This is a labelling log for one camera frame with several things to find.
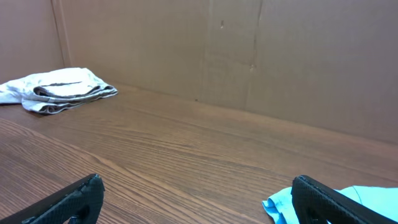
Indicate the folded beige shorts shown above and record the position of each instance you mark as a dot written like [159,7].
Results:
[55,91]

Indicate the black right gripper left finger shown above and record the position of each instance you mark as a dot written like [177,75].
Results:
[78,203]

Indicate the light blue printed t-shirt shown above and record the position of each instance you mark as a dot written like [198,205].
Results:
[379,199]

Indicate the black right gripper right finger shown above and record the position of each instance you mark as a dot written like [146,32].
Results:
[315,203]

